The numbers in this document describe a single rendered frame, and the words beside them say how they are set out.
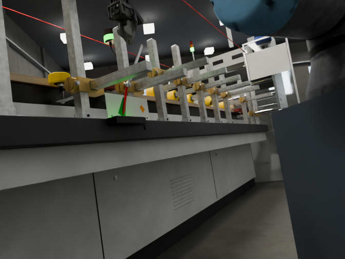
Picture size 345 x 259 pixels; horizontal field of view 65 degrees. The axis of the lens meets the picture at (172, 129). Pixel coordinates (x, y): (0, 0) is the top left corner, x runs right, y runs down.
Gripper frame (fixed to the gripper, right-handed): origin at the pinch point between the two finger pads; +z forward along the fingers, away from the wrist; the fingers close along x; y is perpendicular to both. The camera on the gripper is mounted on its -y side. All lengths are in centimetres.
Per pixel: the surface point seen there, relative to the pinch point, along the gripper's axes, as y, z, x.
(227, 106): -126, 16, -7
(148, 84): -5.6, 16.9, 1.8
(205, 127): -69, 34, -4
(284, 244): -62, 101, 31
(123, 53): -2.0, 2.2, -6.1
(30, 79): 27.3, 12.2, -26.6
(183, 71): -5.6, 16.5, 18.3
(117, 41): -1.3, -3.6, -7.8
